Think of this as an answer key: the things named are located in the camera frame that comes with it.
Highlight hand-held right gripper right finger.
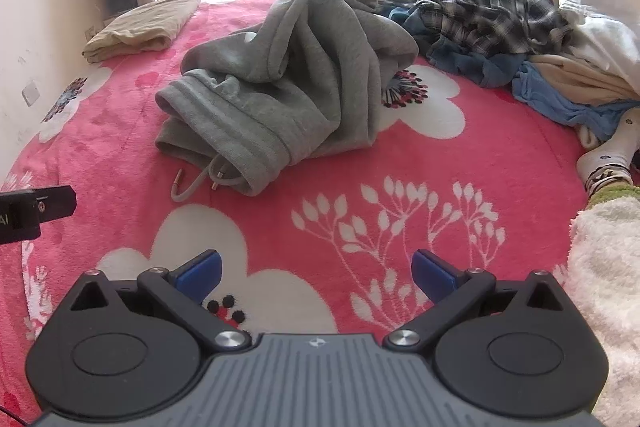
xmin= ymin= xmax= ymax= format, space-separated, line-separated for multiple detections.
xmin=382 ymin=249 xmax=568 ymax=352

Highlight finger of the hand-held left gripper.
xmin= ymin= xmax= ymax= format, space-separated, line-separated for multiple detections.
xmin=30 ymin=186 xmax=77 ymax=224

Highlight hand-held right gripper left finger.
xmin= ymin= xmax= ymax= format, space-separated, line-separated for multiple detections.
xmin=65 ymin=249 xmax=253 ymax=354

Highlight grey sweatpants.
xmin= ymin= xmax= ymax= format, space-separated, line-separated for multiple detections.
xmin=154 ymin=0 xmax=420 ymax=202

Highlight pink floral blanket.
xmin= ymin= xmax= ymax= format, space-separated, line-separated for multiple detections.
xmin=0 ymin=0 xmax=601 ymax=427

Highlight white fluffy cloth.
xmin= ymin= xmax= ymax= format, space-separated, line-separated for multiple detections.
xmin=564 ymin=196 xmax=640 ymax=427

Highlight beige folded cloth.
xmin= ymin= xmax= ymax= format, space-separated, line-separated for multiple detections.
xmin=81 ymin=0 xmax=202 ymax=65

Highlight green fluffy cloth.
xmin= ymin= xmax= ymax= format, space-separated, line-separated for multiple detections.
xmin=586 ymin=184 xmax=640 ymax=210

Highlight dark blue denim garment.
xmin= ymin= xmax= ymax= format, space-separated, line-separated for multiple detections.
xmin=387 ymin=4 xmax=528 ymax=88

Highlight light blue garment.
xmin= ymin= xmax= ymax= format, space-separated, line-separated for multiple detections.
xmin=512 ymin=62 xmax=638 ymax=142

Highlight white floral-print garment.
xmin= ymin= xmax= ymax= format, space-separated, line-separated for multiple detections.
xmin=575 ymin=107 xmax=638 ymax=198

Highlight cream garment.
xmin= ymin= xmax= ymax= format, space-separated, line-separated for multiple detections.
xmin=527 ymin=52 xmax=640 ymax=105

